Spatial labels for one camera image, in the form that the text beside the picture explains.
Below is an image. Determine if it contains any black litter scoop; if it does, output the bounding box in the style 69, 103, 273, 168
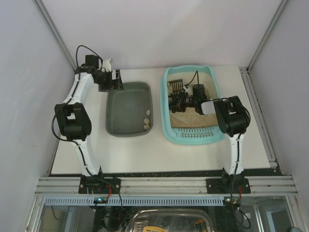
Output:
167, 79, 184, 93

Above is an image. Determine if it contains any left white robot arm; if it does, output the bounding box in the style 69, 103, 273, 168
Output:
51, 65, 124, 176

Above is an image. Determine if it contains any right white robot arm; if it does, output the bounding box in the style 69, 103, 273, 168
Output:
169, 92, 251, 178

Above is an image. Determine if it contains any beige cat litter sand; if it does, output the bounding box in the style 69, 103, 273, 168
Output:
167, 72, 218, 128

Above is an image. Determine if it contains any teal cat litter box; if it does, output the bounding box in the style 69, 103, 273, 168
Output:
159, 65, 225, 145

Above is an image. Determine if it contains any dark grey plastic bin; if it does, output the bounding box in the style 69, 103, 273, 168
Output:
105, 82, 153, 137

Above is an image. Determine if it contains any clear plastic tub below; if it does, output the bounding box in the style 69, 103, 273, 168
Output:
119, 208, 215, 232

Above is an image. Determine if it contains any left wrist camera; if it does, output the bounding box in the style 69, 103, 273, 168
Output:
84, 55, 99, 69

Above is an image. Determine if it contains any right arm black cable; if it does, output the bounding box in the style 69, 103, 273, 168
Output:
184, 70, 201, 87

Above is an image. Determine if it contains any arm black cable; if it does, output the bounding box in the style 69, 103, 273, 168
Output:
184, 70, 201, 87
75, 44, 102, 70

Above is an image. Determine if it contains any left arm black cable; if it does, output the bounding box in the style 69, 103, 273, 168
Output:
75, 44, 102, 70

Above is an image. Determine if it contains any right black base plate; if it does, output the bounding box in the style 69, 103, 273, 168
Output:
206, 178, 251, 194

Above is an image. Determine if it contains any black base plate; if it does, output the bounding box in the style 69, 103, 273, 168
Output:
78, 176, 121, 194
206, 178, 251, 194

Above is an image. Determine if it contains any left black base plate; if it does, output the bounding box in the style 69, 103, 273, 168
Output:
78, 176, 121, 194

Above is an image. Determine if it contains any aluminium front rail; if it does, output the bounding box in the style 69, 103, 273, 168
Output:
35, 176, 297, 196

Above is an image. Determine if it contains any blue slotted cable duct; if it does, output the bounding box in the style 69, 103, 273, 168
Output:
45, 196, 224, 206

